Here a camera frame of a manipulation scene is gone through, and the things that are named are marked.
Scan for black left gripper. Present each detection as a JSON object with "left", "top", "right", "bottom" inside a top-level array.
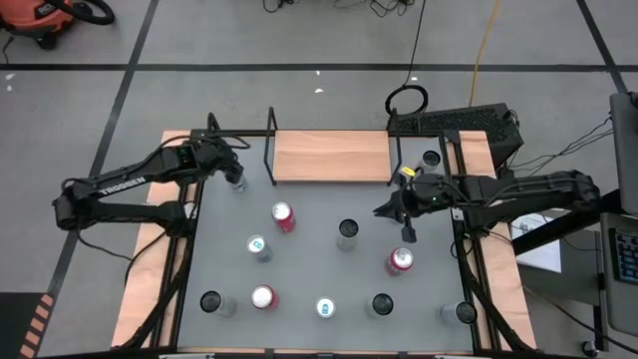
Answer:
[{"left": 196, "top": 139, "right": 247, "bottom": 184}]

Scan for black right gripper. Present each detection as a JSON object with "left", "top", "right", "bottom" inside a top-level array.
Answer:
[{"left": 373, "top": 172, "right": 453, "bottom": 244}]

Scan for silver can black top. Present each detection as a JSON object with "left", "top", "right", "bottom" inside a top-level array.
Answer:
[{"left": 335, "top": 217, "right": 360, "bottom": 252}]

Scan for wooden shelf board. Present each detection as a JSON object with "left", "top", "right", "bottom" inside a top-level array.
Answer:
[{"left": 272, "top": 130, "right": 393, "bottom": 183}]

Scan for red soda can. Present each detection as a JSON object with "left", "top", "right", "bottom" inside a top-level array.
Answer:
[
  {"left": 250, "top": 284, "right": 280, "bottom": 312},
  {"left": 271, "top": 200, "right": 298, "bottom": 234},
  {"left": 384, "top": 246, "right": 415, "bottom": 278}
]

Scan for silver blue energy drink can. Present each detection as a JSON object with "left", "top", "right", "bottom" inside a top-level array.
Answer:
[
  {"left": 246, "top": 233, "right": 274, "bottom": 264},
  {"left": 314, "top": 296, "right": 337, "bottom": 320}
]

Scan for white paper sheet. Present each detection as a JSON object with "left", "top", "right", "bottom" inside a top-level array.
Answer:
[{"left": 511, "top": 212, "right": 563, "bottom": 274}]

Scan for black stand beam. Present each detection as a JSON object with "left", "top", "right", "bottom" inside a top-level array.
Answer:
[{"left": 511, "top": 187, "right": 638, "bottom": 256}]

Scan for grey monitor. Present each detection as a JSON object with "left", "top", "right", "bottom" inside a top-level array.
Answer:
[{"left": 608, "top": 91, "right": 638, "bottom": 216}]

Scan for grey console with keyboard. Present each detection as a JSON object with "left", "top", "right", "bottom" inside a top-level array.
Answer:
[{"left": 599, "top": 211, "right": 638, "bottom": 338}]

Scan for orange shop vacuum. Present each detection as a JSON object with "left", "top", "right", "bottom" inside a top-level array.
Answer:
[{"left": 0, "top": 0, "right": 76, "bottom": 50}]

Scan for black mat orange stripes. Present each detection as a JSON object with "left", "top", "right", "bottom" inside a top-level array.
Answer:
[{"left": 0, "top": 291, "right": 56, "bottom": 359}]

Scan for black metal shelf frame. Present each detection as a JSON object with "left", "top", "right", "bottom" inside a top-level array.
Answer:
[
  {"left": 387, "top": 107, "right": 406, "bottom": 188},
  {"left": 262, "top": 106, "right": 279, "bottom": 187}
]

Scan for tangled black floor cable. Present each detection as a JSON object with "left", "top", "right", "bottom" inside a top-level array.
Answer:
[{"left": 262, "top": 0, "right": 418, "bottom": 19}]

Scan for black coiled cable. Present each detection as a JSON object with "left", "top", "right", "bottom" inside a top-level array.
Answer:
[{"left": 384, "top": 0, "right": 430, "bottom": 117}]

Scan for yellow cable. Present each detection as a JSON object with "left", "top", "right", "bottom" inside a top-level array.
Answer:
[{"left": 468, "top": 0, "right": 502, "bottom": 109}]

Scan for black vacuum hose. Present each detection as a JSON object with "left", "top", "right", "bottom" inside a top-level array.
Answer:
[{"left": 47, "top": 0, "right": 117, "bottom": 26}]

